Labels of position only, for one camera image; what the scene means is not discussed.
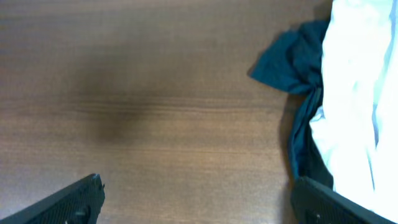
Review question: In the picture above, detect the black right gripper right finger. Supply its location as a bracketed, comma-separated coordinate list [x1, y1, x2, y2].
[290, 177, 394, 224]

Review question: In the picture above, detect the white t-shirt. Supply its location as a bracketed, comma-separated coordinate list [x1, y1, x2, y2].
[310, 0, 397, 222]

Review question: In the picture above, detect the dark blue garment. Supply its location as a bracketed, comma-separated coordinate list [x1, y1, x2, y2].
[250, 20, 333, 188]

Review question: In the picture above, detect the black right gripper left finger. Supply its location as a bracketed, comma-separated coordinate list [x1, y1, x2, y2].
[1, 174, 105, 224]

